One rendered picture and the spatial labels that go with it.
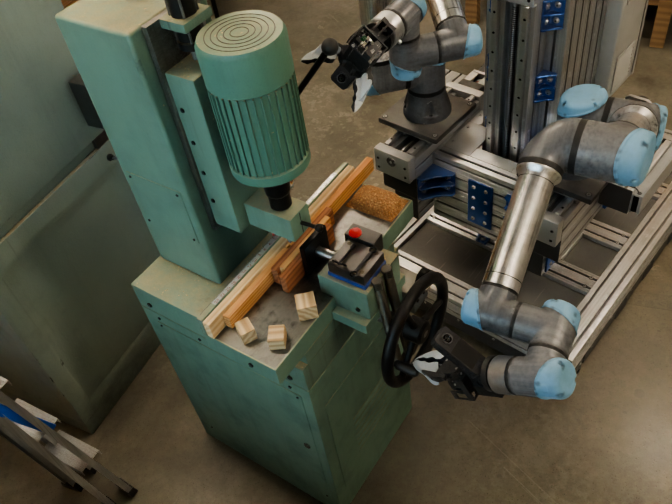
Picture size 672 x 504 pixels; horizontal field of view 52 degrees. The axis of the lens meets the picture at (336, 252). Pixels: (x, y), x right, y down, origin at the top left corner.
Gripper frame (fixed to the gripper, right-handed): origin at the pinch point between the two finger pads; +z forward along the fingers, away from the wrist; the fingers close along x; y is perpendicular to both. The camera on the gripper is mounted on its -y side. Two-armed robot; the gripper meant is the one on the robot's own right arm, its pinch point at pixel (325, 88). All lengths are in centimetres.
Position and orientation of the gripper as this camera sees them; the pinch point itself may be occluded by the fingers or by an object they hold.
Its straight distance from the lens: 148.0
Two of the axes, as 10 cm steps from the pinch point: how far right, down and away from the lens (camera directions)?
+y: 4.2, -3.3, -8.5
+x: 7.3, 6.8, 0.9
